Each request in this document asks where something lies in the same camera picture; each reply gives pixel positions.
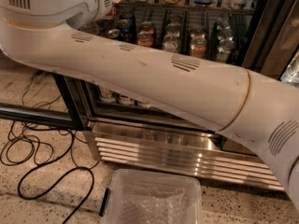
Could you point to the red coke can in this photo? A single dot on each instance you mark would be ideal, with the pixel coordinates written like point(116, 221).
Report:
point(112, 13)

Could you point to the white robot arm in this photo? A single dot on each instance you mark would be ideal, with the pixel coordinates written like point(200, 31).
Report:
point(256, 111)

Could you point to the silver can bottom left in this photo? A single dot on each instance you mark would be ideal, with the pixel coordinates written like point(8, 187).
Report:
point(107, 95)

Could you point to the open fridge glass door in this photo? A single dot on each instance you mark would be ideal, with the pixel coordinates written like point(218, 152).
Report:
point(34, 115)

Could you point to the red coca-cola can middle shelf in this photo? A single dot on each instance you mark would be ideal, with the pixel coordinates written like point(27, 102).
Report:
point(145, 39)

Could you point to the blue pepsi can front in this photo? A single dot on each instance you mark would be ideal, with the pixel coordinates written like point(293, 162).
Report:
point(115, 34)

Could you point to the blue pepsi can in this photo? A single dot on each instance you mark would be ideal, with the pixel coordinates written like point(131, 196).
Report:
point(126, 29)
point(115, 34)

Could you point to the orange gold soda can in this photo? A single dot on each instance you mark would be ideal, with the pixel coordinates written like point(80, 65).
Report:
point(198, 47)

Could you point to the blue pepsi can behind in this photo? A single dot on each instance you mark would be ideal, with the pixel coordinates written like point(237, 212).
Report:
point(126, 29)

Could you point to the stainless steel fridge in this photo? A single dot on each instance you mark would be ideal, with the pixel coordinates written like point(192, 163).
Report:
point(120, 130)

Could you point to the clear plastic bin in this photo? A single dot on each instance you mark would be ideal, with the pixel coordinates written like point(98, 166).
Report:
point(112, 202)

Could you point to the bubble wrap sheet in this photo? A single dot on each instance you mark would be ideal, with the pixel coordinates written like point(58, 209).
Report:
point(153, 205)

